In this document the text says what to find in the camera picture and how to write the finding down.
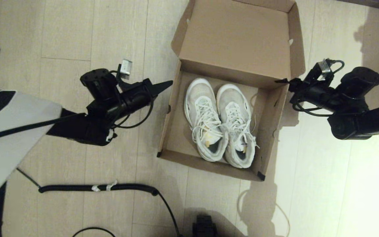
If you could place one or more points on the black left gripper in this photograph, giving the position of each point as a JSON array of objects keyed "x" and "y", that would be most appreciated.
[{"x": 135, "y": 97}]

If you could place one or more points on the brown cardboard shoe box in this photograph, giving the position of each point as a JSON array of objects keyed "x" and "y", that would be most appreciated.
[{"x": 235, "y": 39}]

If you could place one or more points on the dark wooden furniture edge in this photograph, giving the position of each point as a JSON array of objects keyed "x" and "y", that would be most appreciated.
[{"x": 373, "y": 4}]

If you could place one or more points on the black treaded base wheel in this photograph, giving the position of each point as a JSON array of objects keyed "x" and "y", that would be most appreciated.
[{"x": 204, "y": 227}]

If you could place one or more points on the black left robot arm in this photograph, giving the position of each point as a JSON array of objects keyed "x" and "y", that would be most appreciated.
[{"x": 12, "y": 131}]

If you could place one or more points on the white lace-up sneaker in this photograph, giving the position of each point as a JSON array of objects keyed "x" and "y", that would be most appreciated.
[
  {"x": 201, "y": 95},
  {"x": 234, "y": 98}
]

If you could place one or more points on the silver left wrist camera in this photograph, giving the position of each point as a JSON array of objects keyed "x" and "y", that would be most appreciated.
[{"x": 126, "y": 67}]

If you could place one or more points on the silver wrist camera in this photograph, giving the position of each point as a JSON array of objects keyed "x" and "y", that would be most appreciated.
[
  {"x": 325, "y": 67},
  {"x": 126, "y": 67}
]

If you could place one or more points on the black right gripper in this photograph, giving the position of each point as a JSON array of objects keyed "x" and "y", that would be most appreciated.
[{"x": 317, "y": 93}]

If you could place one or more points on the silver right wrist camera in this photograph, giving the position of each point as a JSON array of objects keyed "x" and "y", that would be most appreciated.
[{"x": 325, "y": 67}]

